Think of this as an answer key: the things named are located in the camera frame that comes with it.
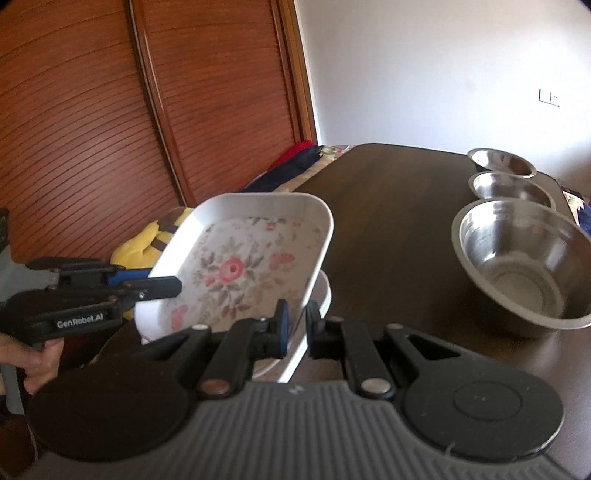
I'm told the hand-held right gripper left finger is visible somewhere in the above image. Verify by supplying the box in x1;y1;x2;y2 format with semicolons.
139;299;291;401

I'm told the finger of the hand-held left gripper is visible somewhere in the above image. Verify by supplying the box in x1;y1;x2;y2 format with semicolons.
111;275;182;305
27;257;151;286

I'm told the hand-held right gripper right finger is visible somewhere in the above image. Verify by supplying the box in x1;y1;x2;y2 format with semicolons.
305;299;465;401

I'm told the large steel bowl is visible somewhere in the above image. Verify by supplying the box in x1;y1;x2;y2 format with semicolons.
451;198;591;340

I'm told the medium steel bowl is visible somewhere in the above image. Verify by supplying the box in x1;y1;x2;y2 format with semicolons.
468;172;557;210

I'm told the small steel bowl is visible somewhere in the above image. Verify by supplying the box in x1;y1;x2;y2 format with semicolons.
467;148;537;178

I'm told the person's left hand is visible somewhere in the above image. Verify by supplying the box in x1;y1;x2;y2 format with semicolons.
0;333;64;397

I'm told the yellow plush toy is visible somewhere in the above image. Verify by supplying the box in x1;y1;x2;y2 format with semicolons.
111;207;195;319

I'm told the wooden slatted wardrobe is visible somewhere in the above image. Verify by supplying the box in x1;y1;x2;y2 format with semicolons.
0;0;319;264

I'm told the red cloth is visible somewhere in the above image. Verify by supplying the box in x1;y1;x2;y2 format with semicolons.
272;140;315;171

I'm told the floral blanket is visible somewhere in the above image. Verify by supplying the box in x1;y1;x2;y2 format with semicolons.
288;144;591;228

